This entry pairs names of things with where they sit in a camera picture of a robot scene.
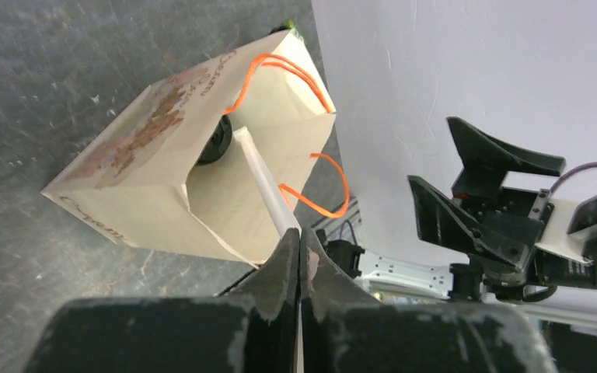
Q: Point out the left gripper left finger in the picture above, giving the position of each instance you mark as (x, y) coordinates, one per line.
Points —
(251, 328)

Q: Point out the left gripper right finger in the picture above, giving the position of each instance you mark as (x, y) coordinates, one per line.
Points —
(345, 329)

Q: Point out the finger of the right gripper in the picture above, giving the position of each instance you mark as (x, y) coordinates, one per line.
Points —
(442, 222)
(487, 161)

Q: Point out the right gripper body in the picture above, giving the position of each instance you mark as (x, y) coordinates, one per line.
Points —
(521, 215)

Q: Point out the single white straw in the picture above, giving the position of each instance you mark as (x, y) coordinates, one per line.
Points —
(280, 213)

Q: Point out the brown paper takeout bag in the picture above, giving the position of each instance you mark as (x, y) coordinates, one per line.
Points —
(138, 184)

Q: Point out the single black cup lid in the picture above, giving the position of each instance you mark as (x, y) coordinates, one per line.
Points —
(218, 143)

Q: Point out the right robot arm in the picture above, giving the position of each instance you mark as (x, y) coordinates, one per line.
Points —
(379, 273)

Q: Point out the green toy block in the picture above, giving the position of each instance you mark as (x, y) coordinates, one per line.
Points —
(288, 25)

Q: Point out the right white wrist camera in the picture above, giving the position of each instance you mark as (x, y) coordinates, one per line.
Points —
(571, 232)

